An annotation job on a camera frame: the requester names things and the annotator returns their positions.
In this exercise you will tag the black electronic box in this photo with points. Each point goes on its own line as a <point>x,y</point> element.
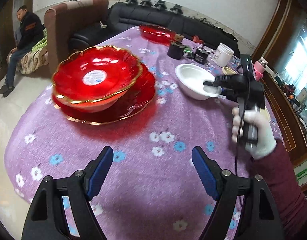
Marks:
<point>201,55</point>

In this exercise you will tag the white gloved right hand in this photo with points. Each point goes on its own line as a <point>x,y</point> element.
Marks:
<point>266,141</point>

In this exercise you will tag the black leather sofa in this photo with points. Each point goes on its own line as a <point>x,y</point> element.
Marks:
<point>122,17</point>

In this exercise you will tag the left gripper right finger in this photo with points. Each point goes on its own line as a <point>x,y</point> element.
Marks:
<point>259,217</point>

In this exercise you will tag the red gold-rimmed bowl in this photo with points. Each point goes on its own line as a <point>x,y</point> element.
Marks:
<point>94,79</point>

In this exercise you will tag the large red plate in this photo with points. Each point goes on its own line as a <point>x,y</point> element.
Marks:
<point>130,104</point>

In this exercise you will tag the white plastic bowl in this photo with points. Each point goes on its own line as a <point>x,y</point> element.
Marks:
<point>191,80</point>

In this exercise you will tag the purple floral tablecloth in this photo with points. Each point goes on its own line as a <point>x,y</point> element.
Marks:
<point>152,190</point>

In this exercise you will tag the brown armchair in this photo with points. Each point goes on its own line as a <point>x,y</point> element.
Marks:
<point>64,19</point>

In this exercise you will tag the small wooden figurine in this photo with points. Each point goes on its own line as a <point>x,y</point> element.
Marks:
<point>178,38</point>

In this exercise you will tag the red dish far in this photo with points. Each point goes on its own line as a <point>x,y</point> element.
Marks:
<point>157,34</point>

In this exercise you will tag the pink sleeved bottle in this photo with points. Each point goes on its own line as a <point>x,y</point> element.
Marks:
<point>259,68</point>

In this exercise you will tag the seated man in black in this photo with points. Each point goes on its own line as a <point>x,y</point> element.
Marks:
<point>31,30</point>

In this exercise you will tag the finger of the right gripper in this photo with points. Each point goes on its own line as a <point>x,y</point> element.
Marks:
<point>216,83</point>
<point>219,77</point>

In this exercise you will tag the maroon right sleeve forearm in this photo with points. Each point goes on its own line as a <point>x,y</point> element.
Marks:
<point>276,169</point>

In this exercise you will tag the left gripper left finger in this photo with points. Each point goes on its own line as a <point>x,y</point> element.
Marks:
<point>46,216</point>

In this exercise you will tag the black cylinder container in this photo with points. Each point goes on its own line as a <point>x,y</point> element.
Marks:
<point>175,50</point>

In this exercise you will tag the white plastic jar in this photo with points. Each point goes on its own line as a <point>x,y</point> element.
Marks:
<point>222,55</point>

